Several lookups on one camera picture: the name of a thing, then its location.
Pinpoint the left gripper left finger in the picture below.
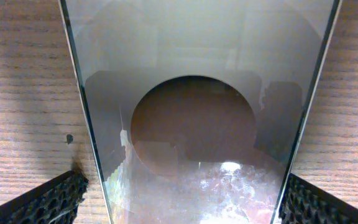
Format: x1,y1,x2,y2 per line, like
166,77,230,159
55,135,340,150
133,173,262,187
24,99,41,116
0,170,89,224

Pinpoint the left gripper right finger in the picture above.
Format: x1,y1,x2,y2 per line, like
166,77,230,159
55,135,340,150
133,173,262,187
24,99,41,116
278,174,358,224

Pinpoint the bronze Galaxy smartphone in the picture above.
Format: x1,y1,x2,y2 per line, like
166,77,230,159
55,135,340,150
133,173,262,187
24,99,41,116
60,0,341,224

